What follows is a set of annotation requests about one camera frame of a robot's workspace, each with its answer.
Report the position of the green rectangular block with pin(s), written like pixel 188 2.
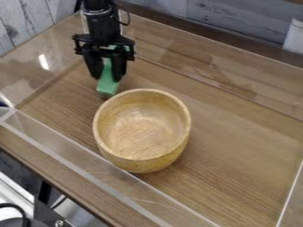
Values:
pixel 107 86

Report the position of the black table leg bracket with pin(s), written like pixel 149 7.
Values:
pixel 44 212

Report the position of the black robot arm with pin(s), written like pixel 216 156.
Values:
pixel 97 5

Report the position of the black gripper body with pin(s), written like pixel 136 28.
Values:
pixel 103 41

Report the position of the brown wooden bowl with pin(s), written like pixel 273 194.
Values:
pixel 141 129

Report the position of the white cylindrical container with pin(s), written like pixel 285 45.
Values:
pixel 293 39

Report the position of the clear acrylic tray wall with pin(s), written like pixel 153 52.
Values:
pixel 239 176

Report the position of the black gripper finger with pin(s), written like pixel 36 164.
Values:
pixel 95 65
pixel 117 68

